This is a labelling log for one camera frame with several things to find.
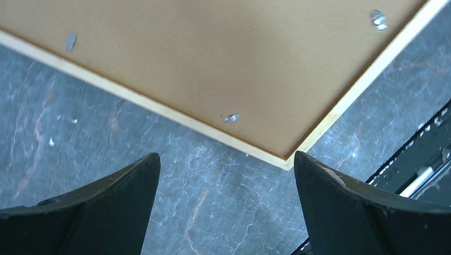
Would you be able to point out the wooden picture frame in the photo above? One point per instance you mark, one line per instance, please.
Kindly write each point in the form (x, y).
(268, 78)

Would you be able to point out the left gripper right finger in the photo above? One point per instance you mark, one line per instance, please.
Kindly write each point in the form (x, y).
(346, 216)

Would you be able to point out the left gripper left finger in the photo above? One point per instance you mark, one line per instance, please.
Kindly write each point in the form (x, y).
(107, 216)

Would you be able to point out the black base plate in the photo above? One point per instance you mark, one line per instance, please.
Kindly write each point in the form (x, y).
(419, 170)

